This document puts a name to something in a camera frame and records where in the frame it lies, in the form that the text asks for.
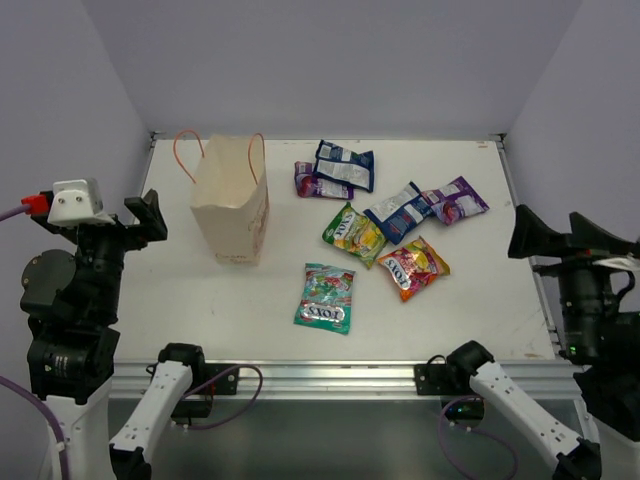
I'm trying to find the white paper bag orange handles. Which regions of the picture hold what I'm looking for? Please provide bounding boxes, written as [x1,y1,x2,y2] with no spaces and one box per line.
[172,129,270,266]

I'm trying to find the orange fruit candy packet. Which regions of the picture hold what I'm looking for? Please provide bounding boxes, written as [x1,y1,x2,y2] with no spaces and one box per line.
[377,236,451,302]

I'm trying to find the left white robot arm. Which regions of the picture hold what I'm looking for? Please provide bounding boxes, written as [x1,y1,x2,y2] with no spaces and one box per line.
[20,180,208,479]

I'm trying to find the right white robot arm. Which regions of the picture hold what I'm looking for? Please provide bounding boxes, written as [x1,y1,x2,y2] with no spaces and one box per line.
[445,205,639,479]

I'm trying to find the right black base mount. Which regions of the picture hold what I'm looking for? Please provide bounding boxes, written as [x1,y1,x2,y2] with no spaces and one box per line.
[414,354,485,426]

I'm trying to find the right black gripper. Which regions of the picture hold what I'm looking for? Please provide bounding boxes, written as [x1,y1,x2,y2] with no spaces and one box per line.
[510,201,640,357]

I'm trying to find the yellow green candy packet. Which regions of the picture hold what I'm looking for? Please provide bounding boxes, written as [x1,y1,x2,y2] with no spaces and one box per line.
[322,202,387,269]

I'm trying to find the purple blue snack bar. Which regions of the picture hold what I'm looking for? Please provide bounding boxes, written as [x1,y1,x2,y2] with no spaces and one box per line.
[294,161,354,201]

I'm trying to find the aluminium front rail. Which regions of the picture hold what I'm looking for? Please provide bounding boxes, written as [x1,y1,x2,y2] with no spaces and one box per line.
[110,359,580,401]

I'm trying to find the dark blue crisps bag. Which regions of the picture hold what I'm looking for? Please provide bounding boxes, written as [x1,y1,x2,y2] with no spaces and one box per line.
[313,140,375,193]

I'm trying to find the pink snack packet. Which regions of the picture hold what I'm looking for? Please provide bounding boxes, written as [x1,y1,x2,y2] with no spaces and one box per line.
[421,176,490,226]

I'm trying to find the blue white chips bag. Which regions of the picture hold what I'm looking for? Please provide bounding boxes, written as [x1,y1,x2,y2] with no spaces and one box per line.
[364,181,433,245]

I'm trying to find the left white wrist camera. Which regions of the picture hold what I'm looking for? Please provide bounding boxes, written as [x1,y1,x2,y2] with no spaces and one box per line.
[47,178,115,228]

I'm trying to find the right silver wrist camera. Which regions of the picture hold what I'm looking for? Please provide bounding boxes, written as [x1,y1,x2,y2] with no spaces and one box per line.
[593,256,640,272]

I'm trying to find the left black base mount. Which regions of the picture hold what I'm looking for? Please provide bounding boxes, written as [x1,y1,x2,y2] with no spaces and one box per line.
[171,363,239,424]

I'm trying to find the green snack packet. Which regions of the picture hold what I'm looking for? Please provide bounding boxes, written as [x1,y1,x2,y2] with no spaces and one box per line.
[293,263,355,335]

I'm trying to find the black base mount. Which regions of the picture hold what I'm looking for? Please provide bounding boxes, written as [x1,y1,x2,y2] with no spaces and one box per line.
[414,354,485,426]
[171,363,239,424]

